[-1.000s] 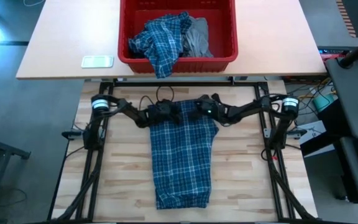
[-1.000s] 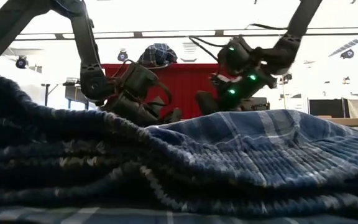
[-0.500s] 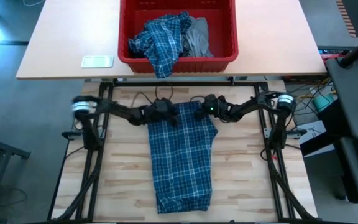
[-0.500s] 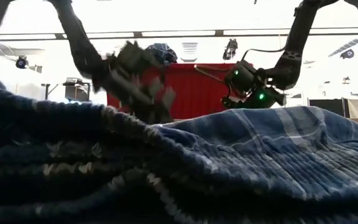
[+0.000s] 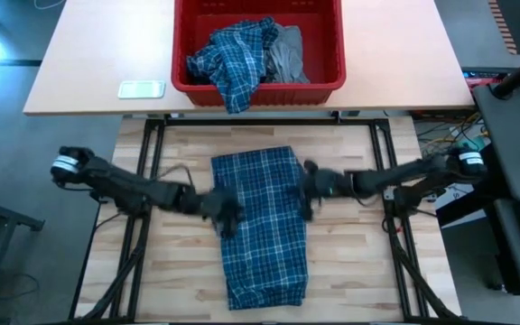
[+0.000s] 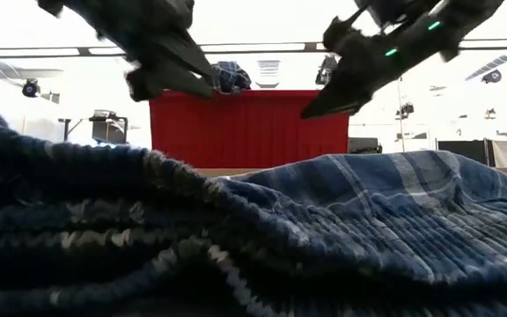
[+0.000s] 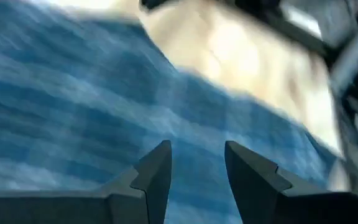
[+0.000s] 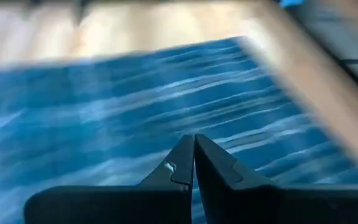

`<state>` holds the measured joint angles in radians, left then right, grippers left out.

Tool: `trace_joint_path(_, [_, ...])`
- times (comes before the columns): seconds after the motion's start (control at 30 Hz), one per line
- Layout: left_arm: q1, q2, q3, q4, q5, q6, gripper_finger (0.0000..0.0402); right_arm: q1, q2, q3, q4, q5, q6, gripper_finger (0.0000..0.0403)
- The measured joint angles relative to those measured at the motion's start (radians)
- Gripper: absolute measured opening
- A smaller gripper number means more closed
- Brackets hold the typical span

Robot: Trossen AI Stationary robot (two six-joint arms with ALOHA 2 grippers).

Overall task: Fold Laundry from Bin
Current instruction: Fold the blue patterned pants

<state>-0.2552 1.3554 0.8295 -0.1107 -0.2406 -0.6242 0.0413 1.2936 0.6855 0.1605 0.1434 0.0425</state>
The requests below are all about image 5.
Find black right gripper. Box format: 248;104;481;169
286;170;356;222

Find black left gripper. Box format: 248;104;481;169
196;187;243;238

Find blue plaid pajama pants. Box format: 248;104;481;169
209;144;310;311

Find blue plaid garment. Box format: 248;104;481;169
186;16;281;116

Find red plastic laundry bin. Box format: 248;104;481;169
171;0;348;107

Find grey crumpled garment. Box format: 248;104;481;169
264;24;311;85

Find white cardboard box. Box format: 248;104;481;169
434;180;476;211

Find light wooden desk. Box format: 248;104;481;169
23;0;477;116

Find red electronic device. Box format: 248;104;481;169
462;70;505;89

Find black side desk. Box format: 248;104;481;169
472;83;520;202

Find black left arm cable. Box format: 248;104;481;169
153;163;194;187

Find black aluminium table frame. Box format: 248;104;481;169
68;112;469;325

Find yellow cable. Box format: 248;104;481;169
417;112;489;150

